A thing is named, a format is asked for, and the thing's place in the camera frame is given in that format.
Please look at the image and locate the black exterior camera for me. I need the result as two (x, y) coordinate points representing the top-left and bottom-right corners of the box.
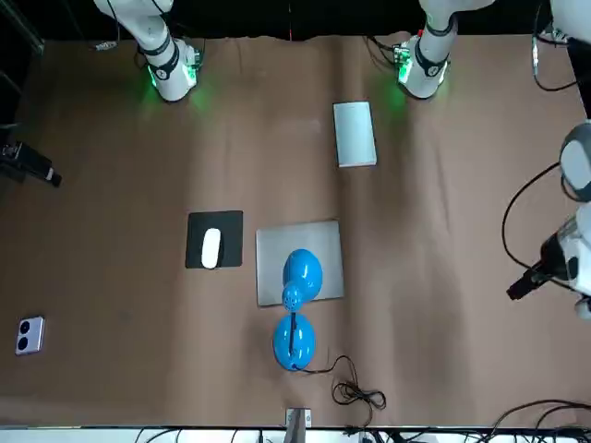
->
(0, 138), (64, 189)

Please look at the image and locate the white computer mouse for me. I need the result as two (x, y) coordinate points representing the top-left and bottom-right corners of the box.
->
(200, 227), (223, 269)

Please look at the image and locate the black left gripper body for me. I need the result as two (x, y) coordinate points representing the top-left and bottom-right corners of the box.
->
(530, 233), (572, 281)

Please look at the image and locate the dark grey laptop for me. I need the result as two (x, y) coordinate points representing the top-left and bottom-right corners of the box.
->
(255, 220), (346, 308)

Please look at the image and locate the black base cable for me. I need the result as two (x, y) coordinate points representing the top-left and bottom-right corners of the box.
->
(364, 35), (401, 68)

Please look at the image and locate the blue desk lamp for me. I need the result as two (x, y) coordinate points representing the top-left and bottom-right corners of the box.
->
(271, 247), (325, 374)

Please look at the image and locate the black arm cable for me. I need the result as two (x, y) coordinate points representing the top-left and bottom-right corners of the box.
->
(501, 4), (578, 278)

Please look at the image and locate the black mouse pad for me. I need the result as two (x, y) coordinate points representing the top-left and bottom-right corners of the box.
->
(185, 210), (245, 270)

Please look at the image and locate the black lamp power cord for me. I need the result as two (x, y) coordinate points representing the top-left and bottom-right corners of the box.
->
(295, 353), (387, 428)

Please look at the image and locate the aluminium profile post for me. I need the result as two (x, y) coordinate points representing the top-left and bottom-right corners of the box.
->
(284, 407), (313, 443)

